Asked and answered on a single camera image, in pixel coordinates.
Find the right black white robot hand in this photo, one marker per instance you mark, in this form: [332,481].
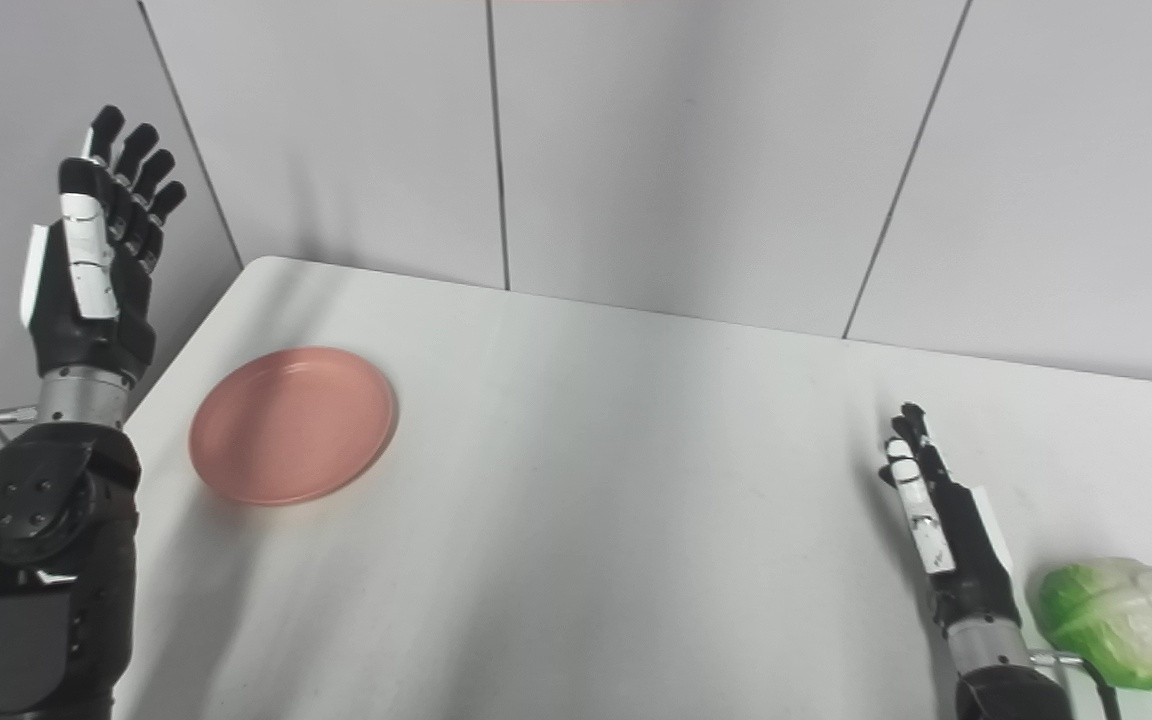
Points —
[966,560]

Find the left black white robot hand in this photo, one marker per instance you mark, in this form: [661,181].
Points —
[86,290]

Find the green white cabbage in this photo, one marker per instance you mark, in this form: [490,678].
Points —
[1121,620]

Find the pink round plate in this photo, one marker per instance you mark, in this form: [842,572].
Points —
[291,425]

